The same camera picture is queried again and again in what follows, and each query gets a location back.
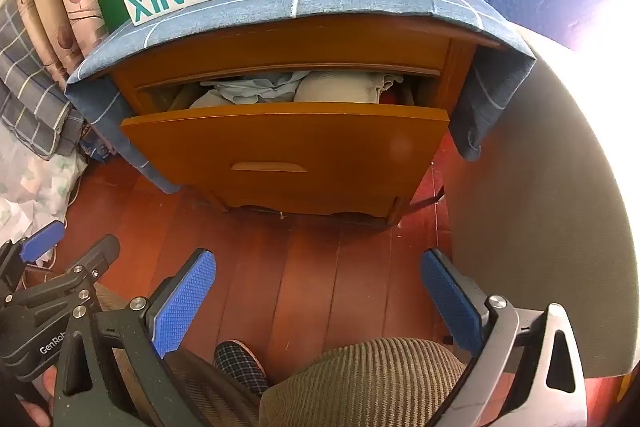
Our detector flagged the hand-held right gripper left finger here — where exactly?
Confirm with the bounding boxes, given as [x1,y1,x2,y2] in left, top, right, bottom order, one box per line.
[52,248,221,427]

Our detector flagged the person's right leg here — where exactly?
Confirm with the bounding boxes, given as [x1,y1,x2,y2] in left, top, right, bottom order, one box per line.
[260,337,476,427]

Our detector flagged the grey board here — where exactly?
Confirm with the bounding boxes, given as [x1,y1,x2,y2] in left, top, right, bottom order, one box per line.
[442,27,628,380]

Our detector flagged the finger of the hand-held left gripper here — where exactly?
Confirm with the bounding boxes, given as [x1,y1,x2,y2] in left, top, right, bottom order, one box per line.
[5,234,121,308]
[0,219,66,288]

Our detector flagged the grey plaid cloth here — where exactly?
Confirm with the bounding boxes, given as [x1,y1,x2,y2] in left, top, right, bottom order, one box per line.
[0,0,86,158]

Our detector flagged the white socks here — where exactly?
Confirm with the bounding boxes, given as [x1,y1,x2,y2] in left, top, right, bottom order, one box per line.
[295,69,398,105]

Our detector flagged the light blue sock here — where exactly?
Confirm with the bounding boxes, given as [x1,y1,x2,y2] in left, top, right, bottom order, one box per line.
[190,72,311,108]

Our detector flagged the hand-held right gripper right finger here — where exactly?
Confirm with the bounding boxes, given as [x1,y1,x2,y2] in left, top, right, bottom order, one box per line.
[420,248,588,427]

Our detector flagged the blue patterned cloth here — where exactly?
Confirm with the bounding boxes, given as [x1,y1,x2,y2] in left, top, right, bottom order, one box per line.
[75,122,118,164]

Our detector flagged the blue checked cloth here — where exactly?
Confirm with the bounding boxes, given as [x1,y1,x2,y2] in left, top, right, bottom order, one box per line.
[65,0,536,195]

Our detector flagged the person's legs in corduroy trousers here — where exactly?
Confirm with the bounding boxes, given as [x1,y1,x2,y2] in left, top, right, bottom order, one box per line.
[92,282,261,427]

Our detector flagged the person's left hand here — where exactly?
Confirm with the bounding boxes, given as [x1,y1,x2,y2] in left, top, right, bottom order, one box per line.
[17,364,56,427]

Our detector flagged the wooden nightstand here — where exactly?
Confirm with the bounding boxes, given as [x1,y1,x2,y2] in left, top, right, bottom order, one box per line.
[110,14,496,228]

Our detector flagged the red sock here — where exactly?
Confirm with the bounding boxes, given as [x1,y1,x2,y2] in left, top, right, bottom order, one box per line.
[382,87,413,105]

